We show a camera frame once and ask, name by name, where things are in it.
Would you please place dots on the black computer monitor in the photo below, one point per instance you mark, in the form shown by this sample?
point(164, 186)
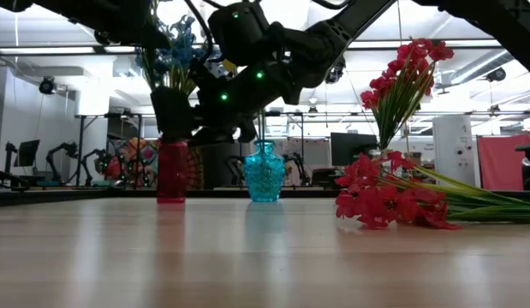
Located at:
point(346, 147)

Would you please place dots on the colourful mandala tapestry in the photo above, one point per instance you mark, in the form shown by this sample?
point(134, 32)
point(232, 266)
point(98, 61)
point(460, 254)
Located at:
point(132, 158)

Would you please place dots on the clear glass vase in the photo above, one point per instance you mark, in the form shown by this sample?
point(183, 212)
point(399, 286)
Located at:
point(382, 153)

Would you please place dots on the black table edge rail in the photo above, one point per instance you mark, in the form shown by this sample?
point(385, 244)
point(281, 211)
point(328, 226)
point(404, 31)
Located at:
point(55, 196)

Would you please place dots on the small dark monitor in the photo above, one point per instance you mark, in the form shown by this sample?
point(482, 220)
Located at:
point(27, 152)

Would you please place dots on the turquoise glass vase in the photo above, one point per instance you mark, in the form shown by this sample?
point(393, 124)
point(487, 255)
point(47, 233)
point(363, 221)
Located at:
point(264, 179)

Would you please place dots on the black metal stand frame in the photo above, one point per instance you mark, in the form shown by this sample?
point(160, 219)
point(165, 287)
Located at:
point(80, 145)

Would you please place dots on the red partition panel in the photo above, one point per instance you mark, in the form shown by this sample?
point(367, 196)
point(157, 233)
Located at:
point(498, 162)

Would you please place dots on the brown cardboard box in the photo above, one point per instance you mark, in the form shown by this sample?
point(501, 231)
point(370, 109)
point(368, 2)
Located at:
point(414, 158)

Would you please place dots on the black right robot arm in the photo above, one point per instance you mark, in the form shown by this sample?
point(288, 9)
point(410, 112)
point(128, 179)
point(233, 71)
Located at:
point(333, 30)

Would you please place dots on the red artificial flower bunch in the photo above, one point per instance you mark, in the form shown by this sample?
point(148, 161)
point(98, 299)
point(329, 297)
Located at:
point(412, 53)
point(384, 205)
point(369, 98)

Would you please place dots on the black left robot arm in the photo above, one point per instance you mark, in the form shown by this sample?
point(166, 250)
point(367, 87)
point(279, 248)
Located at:
point(55, 8)

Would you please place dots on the red ribbed glass vase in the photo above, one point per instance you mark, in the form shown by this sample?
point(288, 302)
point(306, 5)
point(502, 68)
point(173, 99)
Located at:
point(172, 175)

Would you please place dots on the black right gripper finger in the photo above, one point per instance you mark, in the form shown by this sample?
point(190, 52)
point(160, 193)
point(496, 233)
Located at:
point(224, 134)
point(174, 115)

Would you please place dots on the black ceiling-mounted camera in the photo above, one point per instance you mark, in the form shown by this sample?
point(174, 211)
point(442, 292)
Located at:
point(497, 75)
point(47, 85)
point(335, 75)

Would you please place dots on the white cylindrical column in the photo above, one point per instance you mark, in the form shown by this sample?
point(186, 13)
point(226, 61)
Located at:
point(454, 145)

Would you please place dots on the black background robot arm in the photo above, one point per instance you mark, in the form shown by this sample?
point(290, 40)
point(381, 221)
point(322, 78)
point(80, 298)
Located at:
point(93, 156)
point(59, 149)
point(298, 162)

